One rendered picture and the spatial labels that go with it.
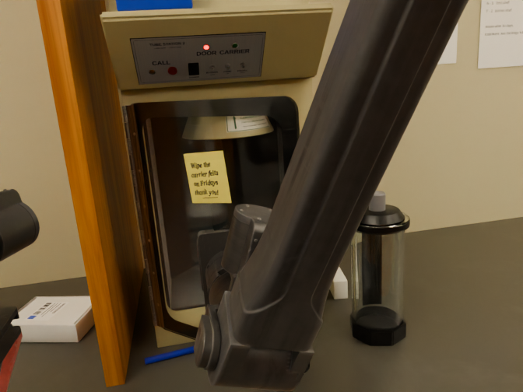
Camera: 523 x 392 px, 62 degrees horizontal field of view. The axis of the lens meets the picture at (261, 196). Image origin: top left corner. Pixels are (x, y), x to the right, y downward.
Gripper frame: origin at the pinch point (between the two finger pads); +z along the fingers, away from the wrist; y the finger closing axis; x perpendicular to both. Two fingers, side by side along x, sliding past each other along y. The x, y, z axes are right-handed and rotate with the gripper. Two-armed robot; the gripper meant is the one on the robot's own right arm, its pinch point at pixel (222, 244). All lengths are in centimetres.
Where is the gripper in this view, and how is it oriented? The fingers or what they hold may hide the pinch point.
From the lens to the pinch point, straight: 60.2
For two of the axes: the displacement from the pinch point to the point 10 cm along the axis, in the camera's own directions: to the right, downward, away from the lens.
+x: -9.8, 1.1, -1.6
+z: -1.9, -2.5, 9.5
